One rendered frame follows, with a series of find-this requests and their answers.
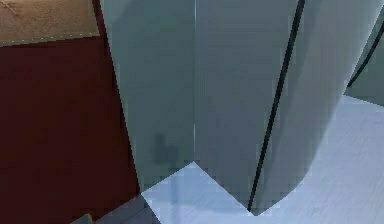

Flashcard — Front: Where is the grey flat block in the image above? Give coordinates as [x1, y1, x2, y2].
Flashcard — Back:
[69, 194, 163, 224]

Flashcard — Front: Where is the dark red tan-topped cabinet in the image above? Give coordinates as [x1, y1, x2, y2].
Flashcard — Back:
[0, 0, 142, 224]

